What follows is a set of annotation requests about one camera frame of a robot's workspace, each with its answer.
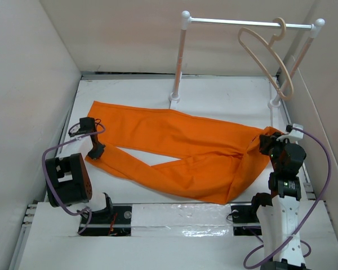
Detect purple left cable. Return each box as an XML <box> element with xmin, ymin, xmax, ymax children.
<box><xmin>42</xmin><ymin>123</ymin><xmax>106</xmax><ymax>236</ymax></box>

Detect wooden clothes hanger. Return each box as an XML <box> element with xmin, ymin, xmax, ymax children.
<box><xmin>237</xmin><ymin>17</ymin><xmax>295</xmax><ymax>101</ymax></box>

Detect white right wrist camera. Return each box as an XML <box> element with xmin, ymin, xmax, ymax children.
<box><xmin>277</xmin><ymin>124</ymin><xmax>304</xmax><ymax>143</ymax></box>

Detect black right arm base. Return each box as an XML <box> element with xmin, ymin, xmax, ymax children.
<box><xmin>227</xmin><ymin>193</ymin><xmax>272</xmax><ymax>236</ymax></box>

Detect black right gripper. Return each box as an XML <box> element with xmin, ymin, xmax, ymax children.
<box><xmin>258</xmin><ymin>131</ymin><xmax>291</xmax><ymax>172</ymax></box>

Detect white foam front panel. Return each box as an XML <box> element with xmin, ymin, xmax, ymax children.
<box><xmin>18</xmin><ymin>200</ymin><xmax>338</xmax><ymax>270</ymax></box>

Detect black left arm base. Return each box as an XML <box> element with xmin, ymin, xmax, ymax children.
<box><xmin>78</xmin><ymin>194</ymin><xmax>132</xmax><ymax>237</ymax></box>

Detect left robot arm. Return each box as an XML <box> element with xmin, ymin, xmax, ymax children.
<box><xmin>42</xmin><ymin>117</ymin><xmax>114</xmax><ymax>223</ymax></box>

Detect orange trousers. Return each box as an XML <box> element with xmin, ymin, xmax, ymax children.
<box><xmin>88</xmin><ymin>101</ymin><xmax>276</xmax><ymax>204</ymax></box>

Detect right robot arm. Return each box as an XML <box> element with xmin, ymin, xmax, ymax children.
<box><xmin>249</xmin><ymin>132</ymin><xmax>306</xmax><ymax>269</ymax></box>

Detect white clothes rack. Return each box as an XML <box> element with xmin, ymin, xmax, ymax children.
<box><xmin>168</xmin><ymin>10</ymin><xmax>326</xmax><ymax>133</ymax></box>

